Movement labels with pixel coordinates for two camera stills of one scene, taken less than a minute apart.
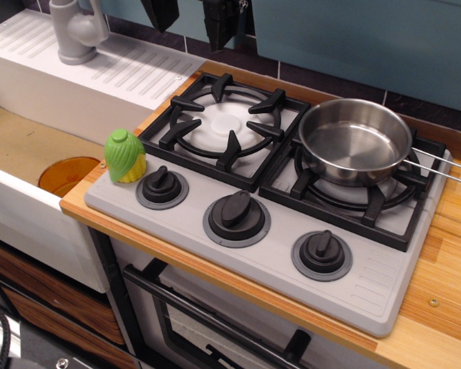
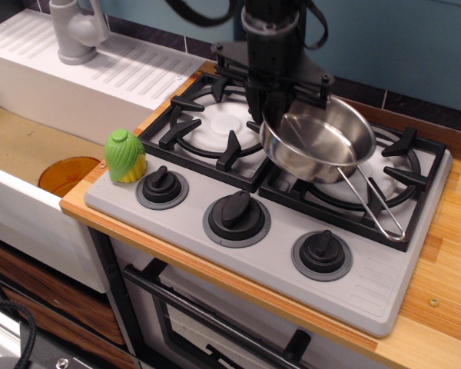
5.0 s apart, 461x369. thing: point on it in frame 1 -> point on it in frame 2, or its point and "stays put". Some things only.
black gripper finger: [163, 13] -> [257, 98]
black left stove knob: [162, 190] stays put
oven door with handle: [186, 321] stays put
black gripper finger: [221, 18] -> [276, 104]
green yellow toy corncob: [125, 157] stays put
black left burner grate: [233, 131] stays put
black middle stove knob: [236, 220] stays put
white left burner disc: [219, 120] stays put
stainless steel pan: [357, 142] -> [323, 144]
